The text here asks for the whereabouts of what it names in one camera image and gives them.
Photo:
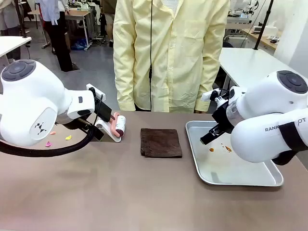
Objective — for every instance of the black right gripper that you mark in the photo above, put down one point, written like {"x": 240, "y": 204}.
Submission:
{"x": 222, "y": 116}

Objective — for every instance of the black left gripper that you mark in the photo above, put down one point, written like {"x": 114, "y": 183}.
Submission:
{"x": 104, "y": 111}

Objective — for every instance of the dark brown cloth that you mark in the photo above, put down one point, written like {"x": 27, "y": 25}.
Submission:
{"x": 160, "y": 143}

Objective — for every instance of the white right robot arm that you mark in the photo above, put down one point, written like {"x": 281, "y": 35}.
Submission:
{"x": 269, "y": 115}

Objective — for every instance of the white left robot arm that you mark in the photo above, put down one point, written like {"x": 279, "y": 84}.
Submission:
{"x": 31, "y": 101}

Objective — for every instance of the brown sauce stain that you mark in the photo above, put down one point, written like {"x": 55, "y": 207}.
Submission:
{"x": 211, "y": 149}

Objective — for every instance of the white folding stand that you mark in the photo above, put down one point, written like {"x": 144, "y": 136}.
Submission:
{"x": 107, "y": 127}

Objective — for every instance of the silver metal tray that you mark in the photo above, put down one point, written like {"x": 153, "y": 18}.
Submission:
{"x": 216, "y": 166}

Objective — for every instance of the yellow paper scrap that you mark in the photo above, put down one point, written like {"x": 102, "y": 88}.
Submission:
{"x": 68, "y": 137}

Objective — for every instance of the magenta paper scrap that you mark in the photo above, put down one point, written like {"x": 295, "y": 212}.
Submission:
{"x": 48, "y": 144}

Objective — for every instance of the blue plastic bag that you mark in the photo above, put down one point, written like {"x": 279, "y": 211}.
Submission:
{"x": 79, "y": 44}

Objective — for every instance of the large white table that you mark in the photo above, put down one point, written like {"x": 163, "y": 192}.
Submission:
{"x": 250, "y": 62}

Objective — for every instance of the person in yellow shirt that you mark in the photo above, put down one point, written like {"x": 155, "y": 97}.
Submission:
{"x": 168, "y": 55}

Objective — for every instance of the bystander in black trousers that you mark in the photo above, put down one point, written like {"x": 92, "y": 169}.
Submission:
{"x": 59, "y": 36}

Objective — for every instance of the wooden top desk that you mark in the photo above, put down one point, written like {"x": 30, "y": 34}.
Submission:
{"x": 79, "y": 16}

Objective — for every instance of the wooden side counter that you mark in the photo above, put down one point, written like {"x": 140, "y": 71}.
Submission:
{"x": 262, "y": 37}

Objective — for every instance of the small white table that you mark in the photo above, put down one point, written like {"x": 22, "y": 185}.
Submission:
{"x": 10, "y": 44}

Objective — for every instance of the black tripod pole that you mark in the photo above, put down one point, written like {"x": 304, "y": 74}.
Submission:
{"x": 263, "y": 24}

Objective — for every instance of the black stand pole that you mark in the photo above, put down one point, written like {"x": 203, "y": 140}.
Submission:
{"x": 21, "y": 19}

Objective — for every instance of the bystander in grey clothes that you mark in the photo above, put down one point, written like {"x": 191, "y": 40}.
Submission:
{"x": 8, "y": 16}

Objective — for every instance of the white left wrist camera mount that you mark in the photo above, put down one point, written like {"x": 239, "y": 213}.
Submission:
{"x": 95, "y": 89}

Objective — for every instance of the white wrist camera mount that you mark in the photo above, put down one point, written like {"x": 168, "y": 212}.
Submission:
{"x": 209, "y": 95}
{"x": 95, "y": 89}

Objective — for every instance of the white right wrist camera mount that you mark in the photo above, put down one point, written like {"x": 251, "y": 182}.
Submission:
{"x": 209, "y": 95}

